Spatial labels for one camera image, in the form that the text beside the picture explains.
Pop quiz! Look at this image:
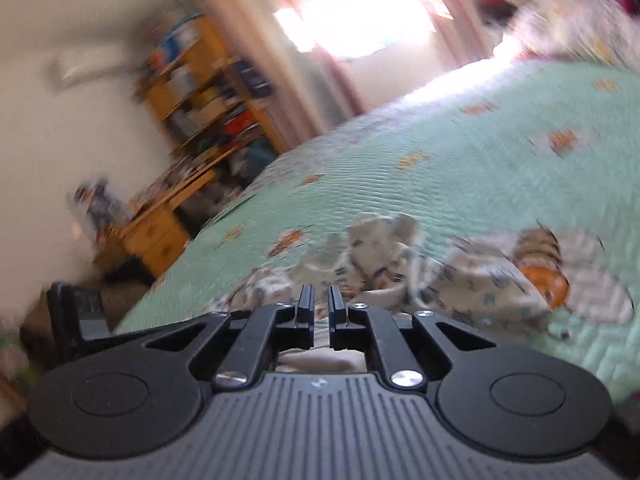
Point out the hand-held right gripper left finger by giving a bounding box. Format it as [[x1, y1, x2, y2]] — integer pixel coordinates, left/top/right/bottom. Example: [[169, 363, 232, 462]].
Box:
[[142, 284, 316, 393]]

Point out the green quilted bee bedspread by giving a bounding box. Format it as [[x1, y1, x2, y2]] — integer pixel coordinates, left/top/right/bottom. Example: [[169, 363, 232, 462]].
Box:
[[112, 57, 640, 401]]

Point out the wooden bookshelf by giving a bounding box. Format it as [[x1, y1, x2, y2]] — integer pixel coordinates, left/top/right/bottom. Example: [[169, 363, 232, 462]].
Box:
[[135, 12, 291, 161]]

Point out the pink and beige curtain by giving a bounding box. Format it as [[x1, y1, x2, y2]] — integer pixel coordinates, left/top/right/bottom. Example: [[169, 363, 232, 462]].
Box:
[[380, 0, 496, 66], [190, 0, 371, 141]]

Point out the black chair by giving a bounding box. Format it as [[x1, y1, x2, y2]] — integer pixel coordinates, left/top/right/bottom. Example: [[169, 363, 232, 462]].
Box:
[[47, 282, 116, 361]]

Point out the wall poster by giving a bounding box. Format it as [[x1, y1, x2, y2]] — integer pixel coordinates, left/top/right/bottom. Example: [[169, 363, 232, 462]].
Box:
[[67, 177, 128, 231]]

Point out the window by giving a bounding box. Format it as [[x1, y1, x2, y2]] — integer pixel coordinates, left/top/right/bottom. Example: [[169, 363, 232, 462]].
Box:
[[272, 0, 436, 58]]

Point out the wooden desk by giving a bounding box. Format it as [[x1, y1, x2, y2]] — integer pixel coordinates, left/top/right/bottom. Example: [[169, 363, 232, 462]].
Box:
[[95, 160, 221, 281]]

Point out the white air conditioner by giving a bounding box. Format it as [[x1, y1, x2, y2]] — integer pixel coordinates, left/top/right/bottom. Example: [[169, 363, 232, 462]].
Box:
[[55, 45, 133, 86]]

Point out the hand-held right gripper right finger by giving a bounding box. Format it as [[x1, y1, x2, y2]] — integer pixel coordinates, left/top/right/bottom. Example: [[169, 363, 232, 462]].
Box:
[[327, 285, 498, 391]]

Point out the white printed long-sleeve shirt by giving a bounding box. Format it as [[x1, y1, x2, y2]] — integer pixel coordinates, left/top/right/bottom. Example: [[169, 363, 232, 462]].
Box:
[[205, 212, 553, 373]]

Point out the floral pink pillow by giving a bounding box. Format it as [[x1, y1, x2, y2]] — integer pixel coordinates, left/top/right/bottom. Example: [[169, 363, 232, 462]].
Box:
[[505, 0, 640, 66]]

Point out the navy tote bag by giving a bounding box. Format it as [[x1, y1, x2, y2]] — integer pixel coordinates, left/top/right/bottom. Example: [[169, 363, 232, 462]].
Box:
[[235, 60, 273, 101]]

